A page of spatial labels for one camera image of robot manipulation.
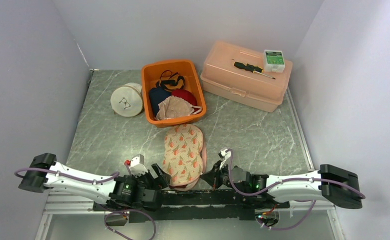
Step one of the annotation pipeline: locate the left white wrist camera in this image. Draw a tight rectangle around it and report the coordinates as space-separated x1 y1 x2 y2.
124 154 148 177

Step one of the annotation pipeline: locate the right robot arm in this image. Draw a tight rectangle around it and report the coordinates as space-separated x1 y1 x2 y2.
200 161 365 209

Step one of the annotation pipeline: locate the navy blue bra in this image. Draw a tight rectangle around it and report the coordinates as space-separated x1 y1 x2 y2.
149 87 171 116

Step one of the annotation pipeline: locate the pink plastic storage box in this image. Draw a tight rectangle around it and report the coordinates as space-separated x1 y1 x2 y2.
200 41 293 113

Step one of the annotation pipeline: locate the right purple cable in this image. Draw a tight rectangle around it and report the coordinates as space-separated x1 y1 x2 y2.
226 149 366 232

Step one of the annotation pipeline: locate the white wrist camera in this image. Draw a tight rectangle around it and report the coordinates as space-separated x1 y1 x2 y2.
218 147 231 160
124 154 148 177

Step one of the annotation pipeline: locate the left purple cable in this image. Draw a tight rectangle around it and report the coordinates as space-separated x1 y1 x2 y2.
14 167 121 185

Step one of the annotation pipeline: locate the red bra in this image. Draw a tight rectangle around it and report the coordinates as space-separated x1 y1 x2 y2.
171 89 197 105

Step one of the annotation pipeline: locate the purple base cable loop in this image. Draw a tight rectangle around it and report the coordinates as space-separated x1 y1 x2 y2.
104 207 157 240

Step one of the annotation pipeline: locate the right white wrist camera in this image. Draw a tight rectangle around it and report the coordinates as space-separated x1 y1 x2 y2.
218 147 231 160

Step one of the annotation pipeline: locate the black yellow screwdriver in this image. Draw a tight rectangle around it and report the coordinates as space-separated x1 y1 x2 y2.
232 58 276 80

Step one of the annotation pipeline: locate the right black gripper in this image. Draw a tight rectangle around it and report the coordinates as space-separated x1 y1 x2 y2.
200 159 248 194

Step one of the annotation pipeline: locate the floral mesh laundry bag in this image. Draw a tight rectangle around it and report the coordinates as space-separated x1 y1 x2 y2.
163 124 207 191

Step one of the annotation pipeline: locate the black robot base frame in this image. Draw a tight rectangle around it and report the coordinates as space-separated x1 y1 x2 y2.
93 188 289 221

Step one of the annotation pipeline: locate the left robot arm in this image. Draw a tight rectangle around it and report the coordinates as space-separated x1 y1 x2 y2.
14 153 171 211

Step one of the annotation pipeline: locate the white green small box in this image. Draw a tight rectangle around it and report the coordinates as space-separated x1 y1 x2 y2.
263 49 285 73

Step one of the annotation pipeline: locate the black orange bra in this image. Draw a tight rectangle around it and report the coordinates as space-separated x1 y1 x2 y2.
155 70 185 92

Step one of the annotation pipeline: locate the orange plastic bin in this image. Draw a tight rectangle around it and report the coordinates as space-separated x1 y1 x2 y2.
141 59 207 128

